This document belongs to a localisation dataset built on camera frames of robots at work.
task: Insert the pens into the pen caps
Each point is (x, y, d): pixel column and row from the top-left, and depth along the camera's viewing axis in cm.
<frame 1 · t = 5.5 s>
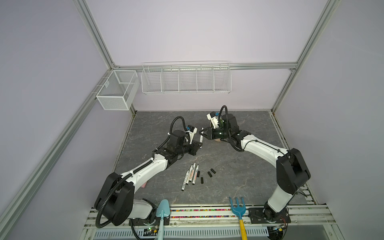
left hand: (201, 145, 82), fingers closed
right hand: (199, 133, 83), fingers closed
white marker pen: (185, 180, 86), on the table
white marker pen 2: (189, 174, 88), point 2 cm above the table
white marker pen 3: (191, 176, 88), on the table
white marker pen 4: (195, 174, 89), on the table
black pen cap: (202, 180, 87), on the table
black pen cap 2: (209, 174, 90), on the table
black pen cap 3: (213, 171, 91), on the table

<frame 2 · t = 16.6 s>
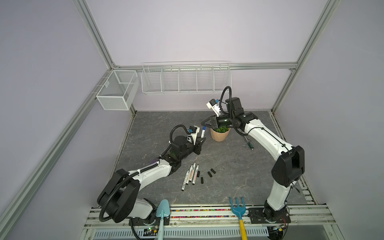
left hand: (204, 138, 81), fingers closed
right hand: (202, 126, 79), fingers closed
pink faceted plant pot: (218, 136, 99), point 7 cm above the table
the other named things where they were.

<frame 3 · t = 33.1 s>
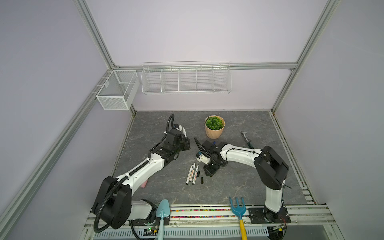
left hand: (189, 141, 85), fingers closed
right hand: (209, 173, 89), fingers open
pink faceted plant pot: (212, 134, 100), point 7 cm above the table
green artificial plant: (214, 123, 99), point 13 cm above the table
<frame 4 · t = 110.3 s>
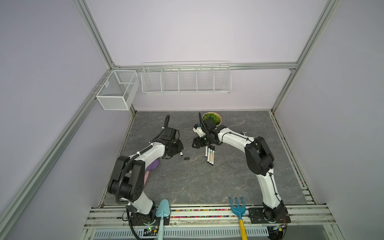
left hand: (182, 149, 92), fingers closed
right hand: (196, 145, 96), fingers open
white marker pen 2: (208, 154, 98), on the table
white marker pen 3: (213, 155, 98), on the table
